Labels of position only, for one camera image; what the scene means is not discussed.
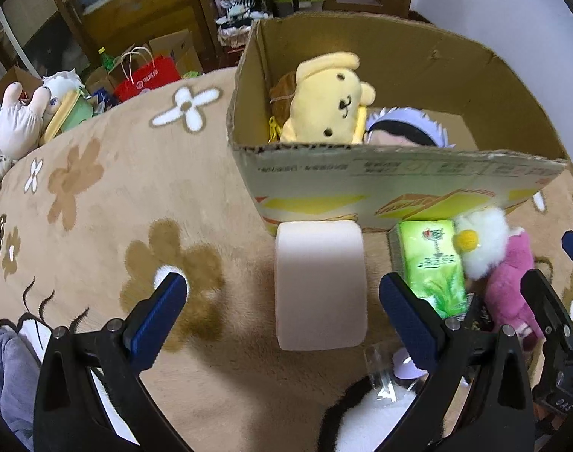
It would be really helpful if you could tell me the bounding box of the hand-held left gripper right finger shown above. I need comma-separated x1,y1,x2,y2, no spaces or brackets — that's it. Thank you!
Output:
378,272,536,452

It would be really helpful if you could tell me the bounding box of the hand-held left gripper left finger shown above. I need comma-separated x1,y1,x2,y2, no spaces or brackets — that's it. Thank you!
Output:
32,273,193,452

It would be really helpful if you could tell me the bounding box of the pink plush toy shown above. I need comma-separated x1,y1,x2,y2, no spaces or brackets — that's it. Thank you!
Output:
483,226,546,351

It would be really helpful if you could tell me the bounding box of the green tissue pack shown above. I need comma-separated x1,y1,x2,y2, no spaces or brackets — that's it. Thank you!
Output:
387,219,471,321

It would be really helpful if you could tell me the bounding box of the white fluffy duck plush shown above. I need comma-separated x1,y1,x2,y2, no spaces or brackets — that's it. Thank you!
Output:
453,207,511,281

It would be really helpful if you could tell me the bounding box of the pink roll cake plush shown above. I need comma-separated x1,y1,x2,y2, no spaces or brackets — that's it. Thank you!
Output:
274,220,366,351

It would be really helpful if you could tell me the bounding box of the cardboard box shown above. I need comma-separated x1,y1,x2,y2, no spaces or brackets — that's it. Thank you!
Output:
148,28,203,76
0,66,43,102
226,12,570,238

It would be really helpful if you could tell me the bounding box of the clear plastic piece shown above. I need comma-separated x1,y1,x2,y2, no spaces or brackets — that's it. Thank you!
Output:
364,346,395,403

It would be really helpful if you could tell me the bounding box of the black and white plush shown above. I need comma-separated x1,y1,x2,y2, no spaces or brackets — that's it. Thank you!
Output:
317,372,431,452

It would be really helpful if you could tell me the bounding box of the person's grey trouser leg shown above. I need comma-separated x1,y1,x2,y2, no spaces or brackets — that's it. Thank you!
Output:
0,325,43,452

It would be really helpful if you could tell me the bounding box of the purple dressed plush doll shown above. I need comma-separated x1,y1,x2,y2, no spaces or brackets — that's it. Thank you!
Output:
364,106,457,149

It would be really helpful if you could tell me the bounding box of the green and yellow pouch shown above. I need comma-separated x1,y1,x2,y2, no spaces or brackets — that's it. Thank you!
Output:
39,89,94,144

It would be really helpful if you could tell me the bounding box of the yellow dog plush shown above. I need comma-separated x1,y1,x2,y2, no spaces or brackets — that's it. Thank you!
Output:
279,52,376,146

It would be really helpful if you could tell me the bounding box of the red paper bag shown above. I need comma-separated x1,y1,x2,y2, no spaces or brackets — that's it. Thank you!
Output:
112,47,181,103

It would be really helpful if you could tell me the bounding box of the white long-limbed plush toy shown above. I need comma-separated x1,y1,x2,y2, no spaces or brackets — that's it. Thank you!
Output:
0,82,52,161

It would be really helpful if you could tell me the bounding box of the brown plush toy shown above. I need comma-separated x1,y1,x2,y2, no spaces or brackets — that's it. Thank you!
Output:
269,70,299,123

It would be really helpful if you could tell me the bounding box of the open cardboard box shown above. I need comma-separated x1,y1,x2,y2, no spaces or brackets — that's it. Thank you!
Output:
148,28,203,76
0,66,43,102

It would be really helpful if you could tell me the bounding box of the wooden wardrobe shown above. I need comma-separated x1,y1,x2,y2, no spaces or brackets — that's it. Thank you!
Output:
0,0,221,81

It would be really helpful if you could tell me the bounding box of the striped socks pile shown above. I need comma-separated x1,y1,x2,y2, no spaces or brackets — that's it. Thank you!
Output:
216,0,268,29

